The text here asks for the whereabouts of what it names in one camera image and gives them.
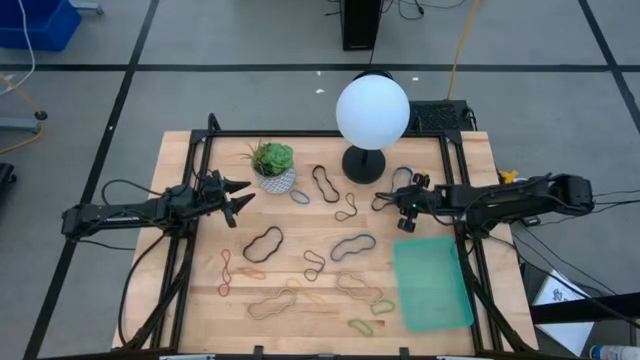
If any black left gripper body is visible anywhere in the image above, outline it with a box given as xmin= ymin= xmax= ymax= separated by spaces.
xmin=192 ymin=169 xmax=237 ymax=229

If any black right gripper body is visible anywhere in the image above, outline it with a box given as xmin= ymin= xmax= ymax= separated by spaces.
xmin=397 ymin=172 xmax=437 ymax=234

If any large black rubber band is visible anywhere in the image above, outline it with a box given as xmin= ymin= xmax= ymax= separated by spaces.
xmin=242 ymin=225 xmax=285 ymax=265

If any thick black rubber band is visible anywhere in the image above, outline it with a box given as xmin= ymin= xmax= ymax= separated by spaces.
xmin=311 ymin=164 xmax=342 ymax=205

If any orange rubber band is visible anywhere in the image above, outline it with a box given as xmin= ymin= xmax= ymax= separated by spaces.
xmin=236 ymin=266 xmax=268 ymax=281

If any dark brown rubber band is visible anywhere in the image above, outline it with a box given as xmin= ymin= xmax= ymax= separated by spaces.
xmin=302 ymin=249 xmax=327 ymax=283

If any wide tan rubber band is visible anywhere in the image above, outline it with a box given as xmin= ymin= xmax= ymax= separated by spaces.
xmin=246 ymin=286 xmax=298 ymax=322
xmin=334 ymin=270 xmax=386 ymax=306

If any thin yellow rubber band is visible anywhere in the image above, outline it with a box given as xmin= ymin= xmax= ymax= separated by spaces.
xmin=284 ymin=277 xmax=327 ymax=306

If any green rubber band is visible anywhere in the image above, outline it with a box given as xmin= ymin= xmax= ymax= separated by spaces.
xmin=347 ymin=318 xmax=375 ymax=337
xmin=369 ymin=298 xmax=397 ymax=317

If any thin dark rubber band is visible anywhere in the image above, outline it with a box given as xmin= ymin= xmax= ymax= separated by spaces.
xmin=370 ymin=192 xmax=397 ymax=213

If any thin blue rubber band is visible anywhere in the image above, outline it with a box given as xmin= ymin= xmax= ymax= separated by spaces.
xmin=390 ymin=165 xmax=416 ymax=192

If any thin brown rubber band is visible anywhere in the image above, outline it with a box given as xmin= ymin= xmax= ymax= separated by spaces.
xmin=333 ymin=191 xmax=359 ymax=223

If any thin red rubber band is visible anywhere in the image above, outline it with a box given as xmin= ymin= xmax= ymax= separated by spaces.
xmin=217 ymin=248 xmax=233 ymax=298

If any translucent green plastic bin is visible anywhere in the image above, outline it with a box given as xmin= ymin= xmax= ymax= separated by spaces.
xmin=392 ymin=236 xmax=475 ymax=334

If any succulent in triangle-patterned pot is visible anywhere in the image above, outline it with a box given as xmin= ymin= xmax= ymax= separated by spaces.
xmin=242 ymin=140 xmax=297 ymax=195

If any black vented box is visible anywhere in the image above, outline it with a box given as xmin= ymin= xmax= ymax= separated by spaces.
xmin=407 ymin=99 xmax=476 ymax=134

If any white globe table lamp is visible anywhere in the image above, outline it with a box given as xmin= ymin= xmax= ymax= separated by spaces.
xmin=334 ymin=68 xmax=412 ymax=185

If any black computer tower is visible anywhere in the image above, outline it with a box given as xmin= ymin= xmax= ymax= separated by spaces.
xmin=341 ymin=0 xmax=384 ymax=52

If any white paper box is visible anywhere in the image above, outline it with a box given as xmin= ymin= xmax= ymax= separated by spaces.
xmin=532 ymin=269 xmax=596 ymax=357

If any black metal beam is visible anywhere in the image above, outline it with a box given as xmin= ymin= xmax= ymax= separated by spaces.
xmin=529 ymin=292 xmax=640 ymax=325

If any grey stand leg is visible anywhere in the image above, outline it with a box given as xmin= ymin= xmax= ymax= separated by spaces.
xmin=0 ymin=109 xmax=49 ymax=135

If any blue plastic crate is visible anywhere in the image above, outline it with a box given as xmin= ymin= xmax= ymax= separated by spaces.
xmin=0 ymin=0 xmax=82 ymax=53

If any white cylinder bottle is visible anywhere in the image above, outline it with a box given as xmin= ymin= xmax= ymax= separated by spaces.
xmin=589 ymin=343 xmax=640 ymax=360

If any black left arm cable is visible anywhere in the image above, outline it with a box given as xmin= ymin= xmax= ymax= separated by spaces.
xmin=117 ymin=230 xmax=172 ymax=347

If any yellow hanging cable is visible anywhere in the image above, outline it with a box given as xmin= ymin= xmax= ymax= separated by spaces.
xmin=446 ymin=0 xmax=482 ymax=100

